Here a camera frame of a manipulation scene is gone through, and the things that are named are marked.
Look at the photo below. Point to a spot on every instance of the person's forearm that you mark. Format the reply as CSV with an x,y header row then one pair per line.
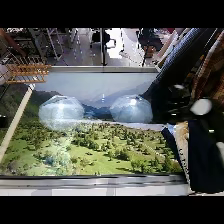
x,y
11,41

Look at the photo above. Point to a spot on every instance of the brown clothes hanger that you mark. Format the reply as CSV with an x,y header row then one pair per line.
x,y
30,69

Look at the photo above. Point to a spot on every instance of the silver frame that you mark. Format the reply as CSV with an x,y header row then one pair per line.
x,y
83,182

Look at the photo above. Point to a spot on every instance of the cream printed garment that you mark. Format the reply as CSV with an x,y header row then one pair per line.
x,y
182,150

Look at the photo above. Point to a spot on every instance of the brown checked shirt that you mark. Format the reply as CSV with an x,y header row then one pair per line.
x,y
211,73

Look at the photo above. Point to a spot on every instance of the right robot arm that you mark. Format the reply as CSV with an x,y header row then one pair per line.
x,y
200,107

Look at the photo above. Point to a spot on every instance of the black garment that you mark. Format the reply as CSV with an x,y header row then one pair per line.
x,y
203,160

